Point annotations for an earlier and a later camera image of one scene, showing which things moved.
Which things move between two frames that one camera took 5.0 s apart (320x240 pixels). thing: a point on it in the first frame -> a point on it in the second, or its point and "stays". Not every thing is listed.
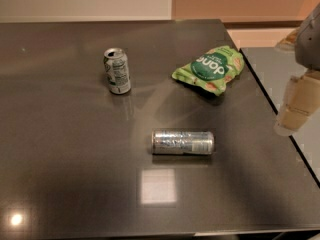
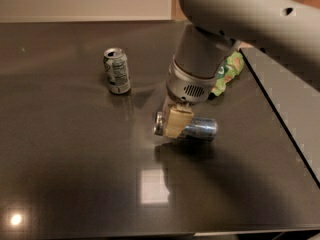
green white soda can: (117, 70) stays
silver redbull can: (182, 142) -> (200, 128)
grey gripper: (309, 42) -> (187, 88)
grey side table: (273, 66) stays
